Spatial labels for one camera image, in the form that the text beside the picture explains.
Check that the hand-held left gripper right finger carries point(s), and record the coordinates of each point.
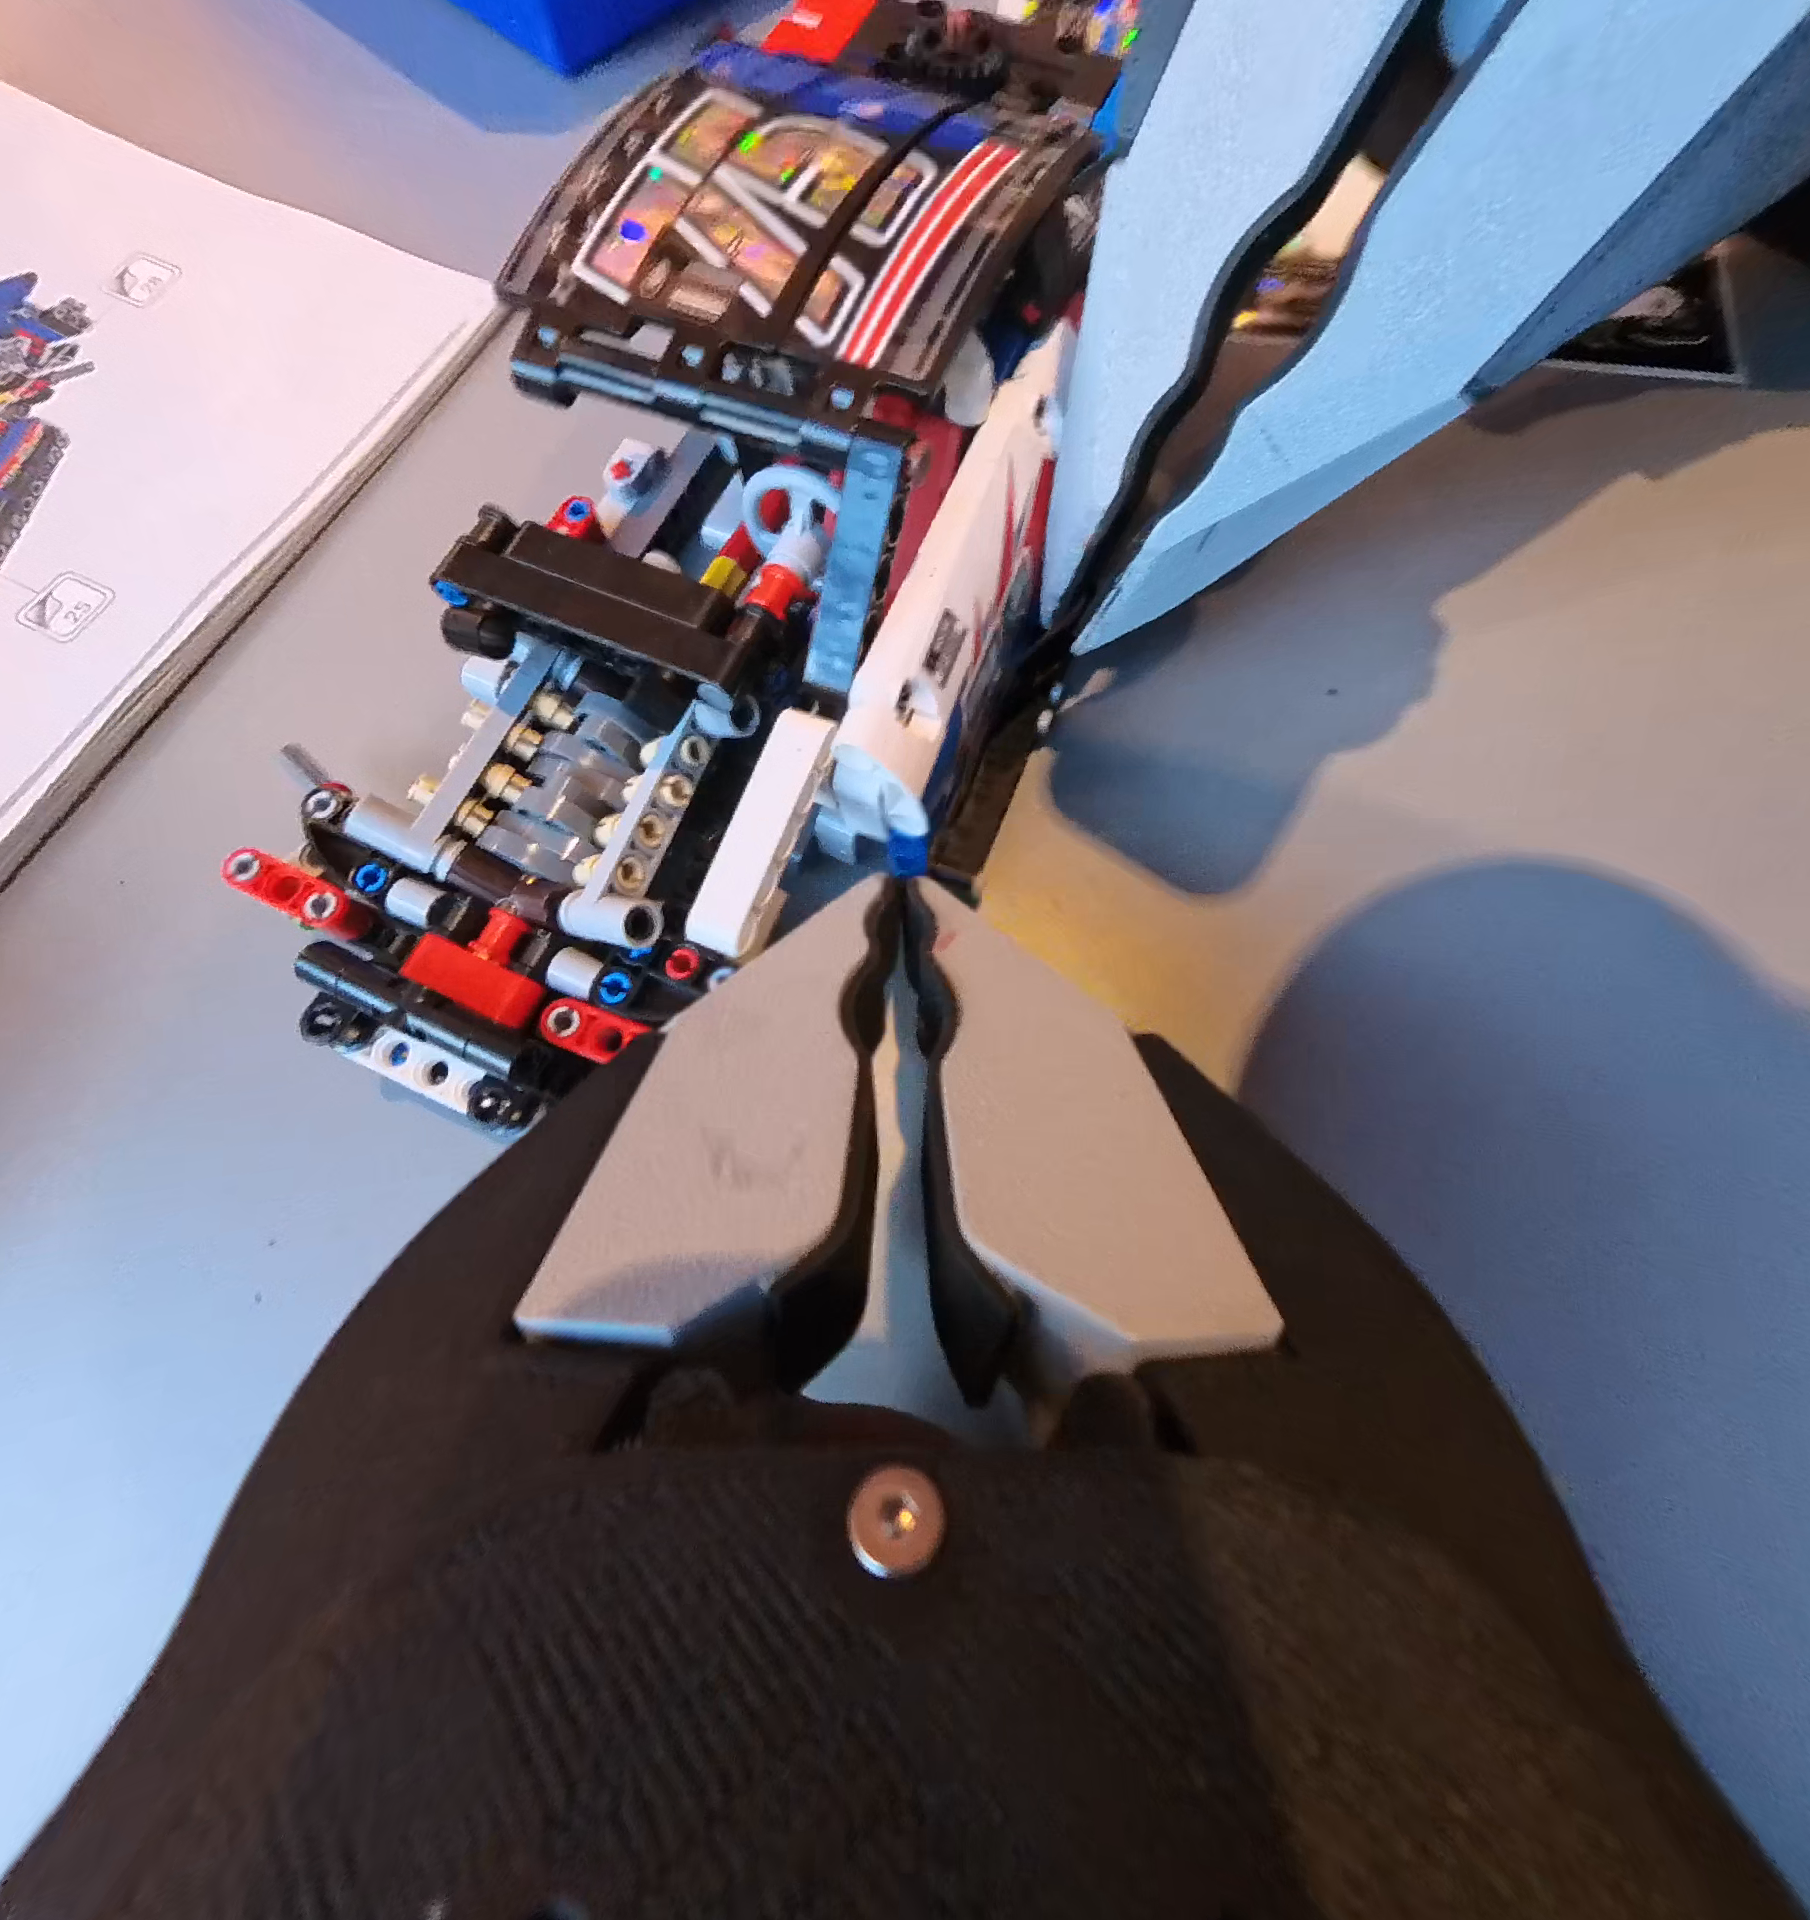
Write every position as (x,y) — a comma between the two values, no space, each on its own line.
(1099,1184)

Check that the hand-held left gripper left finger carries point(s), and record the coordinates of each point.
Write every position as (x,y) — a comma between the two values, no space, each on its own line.
(710,1171)

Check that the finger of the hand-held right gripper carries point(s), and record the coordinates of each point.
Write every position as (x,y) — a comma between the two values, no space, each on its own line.
(1190,225)
(1565,194)

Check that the holographic sticker sheet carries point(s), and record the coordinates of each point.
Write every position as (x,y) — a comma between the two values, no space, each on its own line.
(1655,323)

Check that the toy brick race car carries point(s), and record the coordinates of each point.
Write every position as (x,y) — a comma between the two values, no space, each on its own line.
(605,601)

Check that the grey desk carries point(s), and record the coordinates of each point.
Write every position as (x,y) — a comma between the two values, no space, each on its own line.
(1596,676)

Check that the blue plastic bin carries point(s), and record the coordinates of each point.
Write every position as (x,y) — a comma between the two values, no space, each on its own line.
(575,29)

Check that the open instruction booklet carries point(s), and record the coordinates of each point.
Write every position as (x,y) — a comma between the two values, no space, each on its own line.
(243,450)

